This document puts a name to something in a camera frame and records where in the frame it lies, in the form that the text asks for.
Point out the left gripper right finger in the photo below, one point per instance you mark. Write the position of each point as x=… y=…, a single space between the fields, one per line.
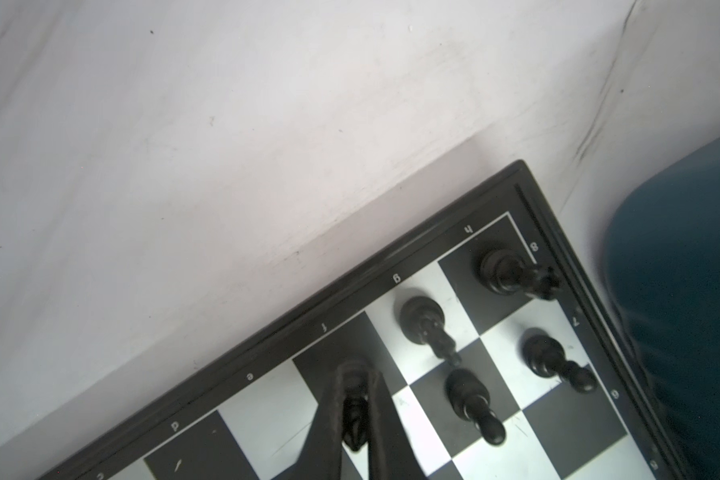
x=390 y=454

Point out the black knight piece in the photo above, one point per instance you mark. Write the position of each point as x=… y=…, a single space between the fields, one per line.
x=422 y=321

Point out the black white chessboard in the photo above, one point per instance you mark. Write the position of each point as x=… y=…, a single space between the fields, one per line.
x=247 y=414

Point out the black pawn g7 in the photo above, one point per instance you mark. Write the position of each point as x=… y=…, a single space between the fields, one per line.
x=471 y=402

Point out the black bishop piece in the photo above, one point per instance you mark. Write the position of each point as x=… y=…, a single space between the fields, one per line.
x=355 y=380

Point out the dark teal plastic tray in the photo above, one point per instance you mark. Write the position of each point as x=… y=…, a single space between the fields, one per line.
x=661 y=266

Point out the black pawn h7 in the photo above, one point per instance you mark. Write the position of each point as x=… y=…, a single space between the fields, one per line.
x=546 y=358

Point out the black rook piece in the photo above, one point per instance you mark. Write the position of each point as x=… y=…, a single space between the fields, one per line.
x=506 y=273

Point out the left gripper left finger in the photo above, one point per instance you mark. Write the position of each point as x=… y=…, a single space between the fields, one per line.
x=321 y=455

